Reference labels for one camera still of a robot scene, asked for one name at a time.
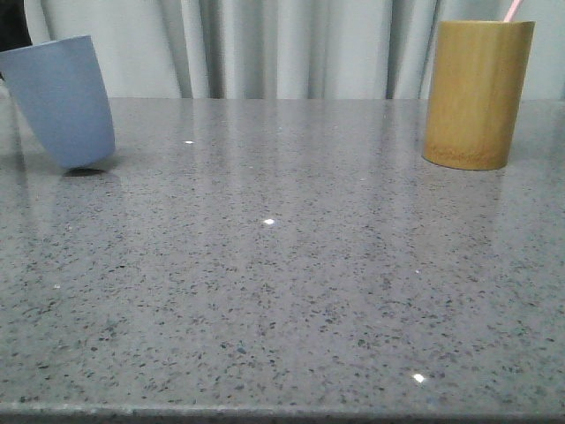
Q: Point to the bamboo cylindrical holder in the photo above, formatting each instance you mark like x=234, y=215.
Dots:
x=477, y=84

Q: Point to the blue plastic cup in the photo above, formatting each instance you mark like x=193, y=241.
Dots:
x=59, y=88

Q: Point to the pink chopstick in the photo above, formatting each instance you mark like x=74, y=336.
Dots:
x=512, y=10

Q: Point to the grey pleated curtain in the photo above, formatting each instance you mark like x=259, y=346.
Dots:
x=259, y=49

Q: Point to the dark object at left edge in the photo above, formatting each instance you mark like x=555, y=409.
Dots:
x=14, y=30

